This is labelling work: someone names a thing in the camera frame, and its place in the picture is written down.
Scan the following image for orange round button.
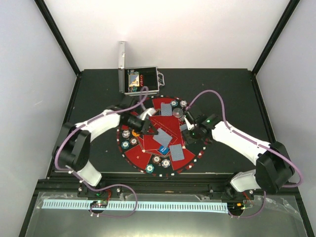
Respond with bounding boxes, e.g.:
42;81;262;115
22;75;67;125
132;130;140;137

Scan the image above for grey card deck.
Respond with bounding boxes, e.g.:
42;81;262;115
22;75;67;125
180;124;188;132

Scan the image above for brown chip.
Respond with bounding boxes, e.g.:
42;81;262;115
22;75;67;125
130;138;138;145
152;156;161;164

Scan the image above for blue white chips seat seven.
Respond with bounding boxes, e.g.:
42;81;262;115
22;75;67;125
122;130;131;138

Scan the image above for green chips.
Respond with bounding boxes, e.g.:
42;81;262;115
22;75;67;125
145;164;154;174
170;100;178;107
121;141;130;149

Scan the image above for clear round dealer puck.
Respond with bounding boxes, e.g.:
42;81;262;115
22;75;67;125
172;108;184;118

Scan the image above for blue white chips seat one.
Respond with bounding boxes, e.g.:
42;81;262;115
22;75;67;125
180;100;188;108

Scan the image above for blue small blind button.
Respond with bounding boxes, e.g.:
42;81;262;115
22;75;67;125
158;146;169;155

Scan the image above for blue white chip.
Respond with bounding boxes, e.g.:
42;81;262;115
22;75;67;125
161;159;171;168

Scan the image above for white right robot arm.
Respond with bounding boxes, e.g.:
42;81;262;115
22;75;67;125
183;110;295;199

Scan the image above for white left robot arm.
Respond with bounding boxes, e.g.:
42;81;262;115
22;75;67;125
52;96;158;197

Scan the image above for round red black poker mat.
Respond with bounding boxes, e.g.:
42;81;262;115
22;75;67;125
117;95;207;178

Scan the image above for card pack in case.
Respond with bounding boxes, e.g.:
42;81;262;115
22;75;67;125
128;74;140;87

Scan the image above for open aluminium poker case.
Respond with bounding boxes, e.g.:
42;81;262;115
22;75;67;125
118;41;165;96

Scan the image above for small green circuit board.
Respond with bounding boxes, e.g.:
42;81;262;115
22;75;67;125
90;200;108;208

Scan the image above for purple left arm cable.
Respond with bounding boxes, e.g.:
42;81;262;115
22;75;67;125
54;86;149;192

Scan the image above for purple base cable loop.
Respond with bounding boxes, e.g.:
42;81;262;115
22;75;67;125
87;184;138;219

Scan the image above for light blue cable duct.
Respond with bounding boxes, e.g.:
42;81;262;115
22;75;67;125
41;199;228;214

